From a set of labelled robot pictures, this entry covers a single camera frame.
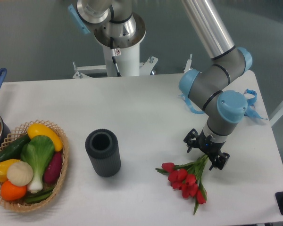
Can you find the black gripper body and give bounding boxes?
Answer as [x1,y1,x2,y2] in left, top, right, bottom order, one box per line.
[196,130,226,158]

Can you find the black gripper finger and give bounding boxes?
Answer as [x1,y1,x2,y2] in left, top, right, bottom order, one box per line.
[183,129,200,153]
[208,152,230,170]

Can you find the red tulip bouquet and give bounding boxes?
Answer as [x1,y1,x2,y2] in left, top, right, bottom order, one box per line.
[155,154,208,214]

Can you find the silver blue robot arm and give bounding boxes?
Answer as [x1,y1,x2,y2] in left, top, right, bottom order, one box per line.
[68,0,252,169]

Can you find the curved blue tape strip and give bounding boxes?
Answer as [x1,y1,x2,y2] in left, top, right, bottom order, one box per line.
[179,94,204,114]

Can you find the tangled blue tape strip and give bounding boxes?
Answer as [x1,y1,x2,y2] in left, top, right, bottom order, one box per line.
[244,89,267,120]

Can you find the dark grey ribbed vase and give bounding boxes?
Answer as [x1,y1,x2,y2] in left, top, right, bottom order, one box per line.
[85,129,121,177]

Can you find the purple sweet potato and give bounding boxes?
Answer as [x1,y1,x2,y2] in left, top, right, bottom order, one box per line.
[43,152,62,184]

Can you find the green bok choy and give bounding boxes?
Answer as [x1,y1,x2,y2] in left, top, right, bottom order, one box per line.
[20,135,55,194]

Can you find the yellow squash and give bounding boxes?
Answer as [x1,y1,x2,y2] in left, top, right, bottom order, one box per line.
[27,123,63,152]

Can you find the green bean pods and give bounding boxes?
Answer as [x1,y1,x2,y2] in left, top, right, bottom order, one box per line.
[24,186,54,204]

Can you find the cream garlic bulb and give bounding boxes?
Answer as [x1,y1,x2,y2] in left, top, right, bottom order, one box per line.
[7,161,33,186]

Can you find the woven wicker basket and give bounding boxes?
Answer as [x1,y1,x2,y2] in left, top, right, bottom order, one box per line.
[0,120,69,212]

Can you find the dark green cucumber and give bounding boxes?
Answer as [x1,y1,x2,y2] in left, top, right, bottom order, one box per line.
[0,134,30,162]

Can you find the orange fruit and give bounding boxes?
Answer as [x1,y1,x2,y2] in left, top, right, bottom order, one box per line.
[0,181,27,201]

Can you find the yellow bell pepper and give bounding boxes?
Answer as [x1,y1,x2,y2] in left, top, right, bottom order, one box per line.
[0,159,20,183]

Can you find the white table leg bracket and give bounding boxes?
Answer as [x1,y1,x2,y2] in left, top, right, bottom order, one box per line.
[184,53,193,73]

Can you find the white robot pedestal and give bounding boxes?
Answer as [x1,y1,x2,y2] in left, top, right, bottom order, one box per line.
[73,12,158,79]

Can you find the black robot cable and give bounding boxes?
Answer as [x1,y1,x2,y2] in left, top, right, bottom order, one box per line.
[109,37,122,77]

